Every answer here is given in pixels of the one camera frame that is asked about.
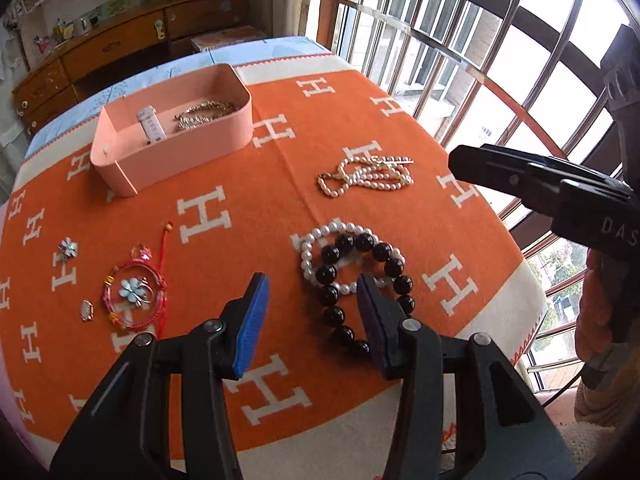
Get orange letter-print blanket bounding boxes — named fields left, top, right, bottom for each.
left=0, top=52, right=548, bottom=466

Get black bead bracelet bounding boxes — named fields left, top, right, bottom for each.
left=316, top=232, right=416, bottom=358

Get stack of books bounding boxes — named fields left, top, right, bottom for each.
left=192, top=25, right=268, bottom=53

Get gold chain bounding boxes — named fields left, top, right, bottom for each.
left=174, top=100, right=237, bottom=132

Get black cable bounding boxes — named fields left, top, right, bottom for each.
left=542, top=370, right=587, bottom=407

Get beige curtain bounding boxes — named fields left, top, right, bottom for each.
left=272, top=0, right=341, bottom=56

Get white pearl bracelet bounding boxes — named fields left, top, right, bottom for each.
left=300, top=221, right=406, bottom=296

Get wooden desk with drawers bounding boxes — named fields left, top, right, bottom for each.
left=12, top=0, right=251, bottom=136

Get person's right hand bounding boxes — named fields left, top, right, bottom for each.
left=575, top=249, right=617, bottom=366

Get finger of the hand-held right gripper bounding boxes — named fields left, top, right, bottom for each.
left=448, top=145, right=565, bottom=222
left=480, top=143, right=630, bottom=197

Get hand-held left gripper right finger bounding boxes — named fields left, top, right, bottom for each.
left=356, top=272, right=581, bottom=480

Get white lace cloth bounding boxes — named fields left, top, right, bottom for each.
left=0, top=10, right=26, bottom=81

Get large silver flower brooch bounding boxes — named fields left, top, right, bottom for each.
left=119, top=277, right=153, bottom=306

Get pink oval box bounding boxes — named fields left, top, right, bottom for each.
left=91, top=63, right=252, bottom=197

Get pearl necklace with gold clasp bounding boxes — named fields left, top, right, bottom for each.
left=317, top=155, right=416, bottom=200

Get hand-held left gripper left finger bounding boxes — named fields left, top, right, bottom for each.
left=50, top=272, right=271, bottom=480

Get white watch band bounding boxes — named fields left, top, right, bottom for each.
left=136, top=106, right=167, bottom=145

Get red string bracelet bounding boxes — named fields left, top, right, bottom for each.
left=102, top=220, right=176, bottom=333

